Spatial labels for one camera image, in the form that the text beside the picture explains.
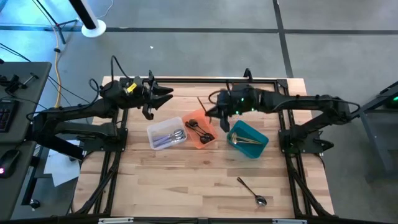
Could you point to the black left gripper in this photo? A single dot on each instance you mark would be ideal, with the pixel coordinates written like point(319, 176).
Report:
point(140, 99)

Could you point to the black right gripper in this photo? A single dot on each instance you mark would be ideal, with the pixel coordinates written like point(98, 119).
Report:
point(239, 101)

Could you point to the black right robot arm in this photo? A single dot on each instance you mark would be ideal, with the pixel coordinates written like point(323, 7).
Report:
point(311, 102)

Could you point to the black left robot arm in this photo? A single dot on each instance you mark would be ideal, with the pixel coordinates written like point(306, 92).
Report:
point(77, 112)

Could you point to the orange plastic bin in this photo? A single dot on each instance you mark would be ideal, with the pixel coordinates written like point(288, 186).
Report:
point(211, 124)

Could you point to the yellow sticker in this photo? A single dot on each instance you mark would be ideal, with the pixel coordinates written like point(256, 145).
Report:
point(132, 87)

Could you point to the clear plastic bin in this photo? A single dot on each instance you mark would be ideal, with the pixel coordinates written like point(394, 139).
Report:
point(155, 127)

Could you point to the teal plastic bin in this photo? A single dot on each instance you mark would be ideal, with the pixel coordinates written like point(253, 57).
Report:
point(252, 149)

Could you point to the white round stand base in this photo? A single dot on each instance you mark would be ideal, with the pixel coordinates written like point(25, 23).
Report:
point(93, 32)

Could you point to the black desk support beam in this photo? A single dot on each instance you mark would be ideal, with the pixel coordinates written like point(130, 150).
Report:
point(66, 151)

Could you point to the black pole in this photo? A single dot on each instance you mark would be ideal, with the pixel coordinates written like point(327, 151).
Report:
point(82, 12)

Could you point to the black tripod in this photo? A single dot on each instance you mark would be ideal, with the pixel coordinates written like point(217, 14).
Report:
point(68, 22)

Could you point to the white paper sheet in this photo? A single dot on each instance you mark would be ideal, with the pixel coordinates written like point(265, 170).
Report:
point(60, 168)

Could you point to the black desk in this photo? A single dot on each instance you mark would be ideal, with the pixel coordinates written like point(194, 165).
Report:
point(31, 93)
point(12, 193)

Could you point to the black clamp tool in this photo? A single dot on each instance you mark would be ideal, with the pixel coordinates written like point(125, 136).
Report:
point(14, 84)

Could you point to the black keyboard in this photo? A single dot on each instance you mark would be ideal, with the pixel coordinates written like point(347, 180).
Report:
point(7, 115)

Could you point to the black computer mouse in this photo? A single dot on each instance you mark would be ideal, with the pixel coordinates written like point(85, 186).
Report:
point(9, 161)

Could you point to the black caster wheel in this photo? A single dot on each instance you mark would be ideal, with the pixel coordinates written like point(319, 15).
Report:
point(35, 203)

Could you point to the dark side workstation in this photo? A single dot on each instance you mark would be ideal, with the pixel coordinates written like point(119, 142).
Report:
point(384, 93)

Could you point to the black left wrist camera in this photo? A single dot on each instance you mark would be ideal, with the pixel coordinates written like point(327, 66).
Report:
point(140, 84)

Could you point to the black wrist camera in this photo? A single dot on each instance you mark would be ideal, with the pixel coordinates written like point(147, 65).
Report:
point(239, 88)
point(140, 84)

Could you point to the black aluminium table frame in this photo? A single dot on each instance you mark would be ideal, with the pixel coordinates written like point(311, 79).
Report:
point(217, 80)

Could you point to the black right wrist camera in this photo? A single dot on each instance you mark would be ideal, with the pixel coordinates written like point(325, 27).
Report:
point(239, 88)

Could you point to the black hook bracket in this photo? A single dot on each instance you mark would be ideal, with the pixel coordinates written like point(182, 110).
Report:
point(247, 73)

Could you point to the silver metal bracket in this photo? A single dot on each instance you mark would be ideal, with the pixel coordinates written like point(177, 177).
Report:
point(115, 221)
point(289, 221)

